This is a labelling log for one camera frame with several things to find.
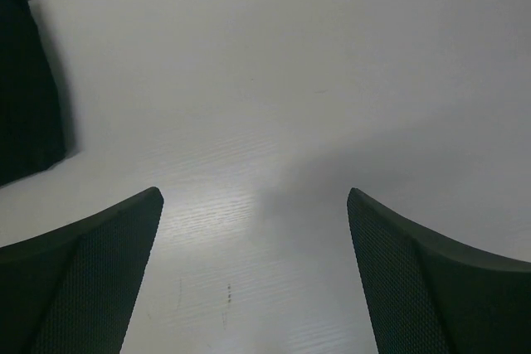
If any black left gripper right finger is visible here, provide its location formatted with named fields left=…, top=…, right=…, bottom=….
left=347, top=188, right=530, bottom=354

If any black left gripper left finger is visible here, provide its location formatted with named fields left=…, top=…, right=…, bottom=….
left=1, top=187, right=163, bottom=353

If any black folded t shirt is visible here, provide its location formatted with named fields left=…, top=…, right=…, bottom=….
left=1, top=0, right=67, bottom=186

